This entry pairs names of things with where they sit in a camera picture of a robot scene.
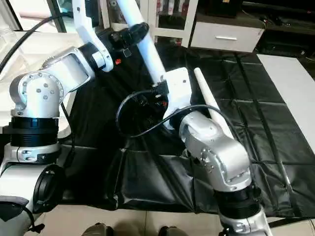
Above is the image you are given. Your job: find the black table mat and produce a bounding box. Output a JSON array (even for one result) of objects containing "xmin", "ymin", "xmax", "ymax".
[{"xmin": 64, "ymin": 39, "xmax": 315, "ymax": 219}]

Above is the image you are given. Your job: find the white drawer unit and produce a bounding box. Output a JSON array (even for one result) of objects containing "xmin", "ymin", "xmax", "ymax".
[{"xmin": 189, "ymin": 20, "xmax": 266, "ymax": 54}]

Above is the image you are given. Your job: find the white plastic table leg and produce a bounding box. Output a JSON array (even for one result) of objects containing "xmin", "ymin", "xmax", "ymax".
[
  {"xmin": 116, "ymin": 0, "xmax": 168, "ymax": 89},
  {"xmin": 193, "ymin": 68, "xmax": 236, "ymax": 141}
]

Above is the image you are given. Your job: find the black robot foot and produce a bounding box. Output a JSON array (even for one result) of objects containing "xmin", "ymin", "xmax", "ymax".
[
  {"xmin": 81, "ymin": 223, "xmax": 115, "ymax": 236},
  {"xmin": 157, "ymin": 226, "xmax": 184, "ymax": 236}
]

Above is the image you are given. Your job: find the white plastic table top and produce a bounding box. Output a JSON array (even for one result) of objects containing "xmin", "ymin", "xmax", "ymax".
[{"xmin": 0, "ymin": 30, "xmax": 79, "ymax": 141}]

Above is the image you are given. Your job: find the white glass door cabinet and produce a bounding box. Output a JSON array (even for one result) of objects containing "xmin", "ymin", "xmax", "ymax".
[{"xmin": 98, "ymin": 0, "xmax": 200, "ymax": 47}]

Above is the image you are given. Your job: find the black left robot foot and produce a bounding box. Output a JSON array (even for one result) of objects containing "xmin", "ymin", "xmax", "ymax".
[{"xmin": 81, "ymin": 223, "xmax": 115, "ymax": 236}]

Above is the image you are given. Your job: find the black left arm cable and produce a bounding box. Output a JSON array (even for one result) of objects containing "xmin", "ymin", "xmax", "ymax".
[{"xmin": 0, "ymin": 15, "xmax": 75, "ymax": 165}]

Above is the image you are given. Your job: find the black right robot foot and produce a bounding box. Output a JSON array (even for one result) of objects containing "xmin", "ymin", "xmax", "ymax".
[{"xmin": 157, "ymin": 226, "xmax": 184, "ymax": 236}]

